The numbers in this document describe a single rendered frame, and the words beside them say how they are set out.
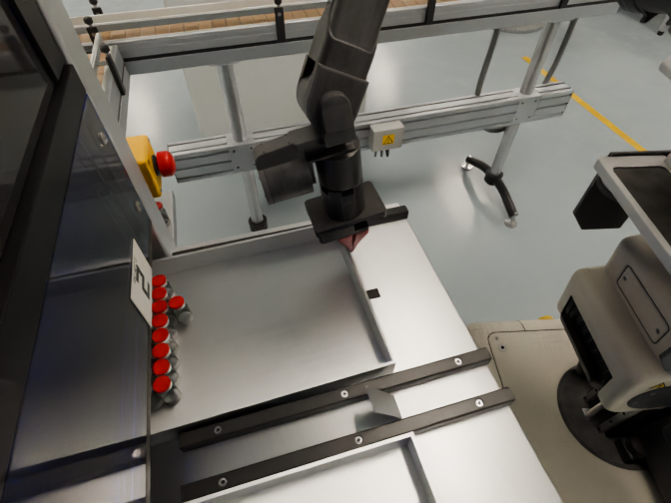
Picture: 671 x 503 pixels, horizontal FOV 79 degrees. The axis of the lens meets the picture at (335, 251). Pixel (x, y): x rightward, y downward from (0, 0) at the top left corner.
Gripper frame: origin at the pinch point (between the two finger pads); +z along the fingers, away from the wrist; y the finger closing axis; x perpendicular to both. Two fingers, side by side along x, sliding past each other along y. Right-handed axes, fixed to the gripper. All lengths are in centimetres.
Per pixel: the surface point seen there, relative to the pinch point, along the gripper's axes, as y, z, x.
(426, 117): -55, 45, -82
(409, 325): -3.9, 3.9, 14.2
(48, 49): 23.6, -35.3, -4.0
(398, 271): -6.2, 4.2, 4.8
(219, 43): 10, 1, -82
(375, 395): 4.8, -1.9, 23.6
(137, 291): 25.8, -15.4, 8.9
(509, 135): -96, 68, -82
